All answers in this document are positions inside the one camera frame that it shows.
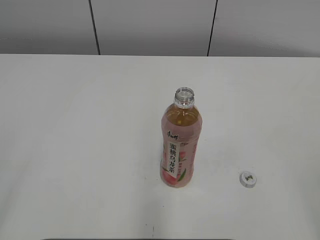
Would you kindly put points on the peach oolong tea bottle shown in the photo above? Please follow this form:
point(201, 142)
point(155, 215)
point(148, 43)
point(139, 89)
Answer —
point(181, 126)

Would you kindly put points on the white bottle cap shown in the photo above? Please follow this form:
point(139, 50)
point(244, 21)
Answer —
point(248, 179)

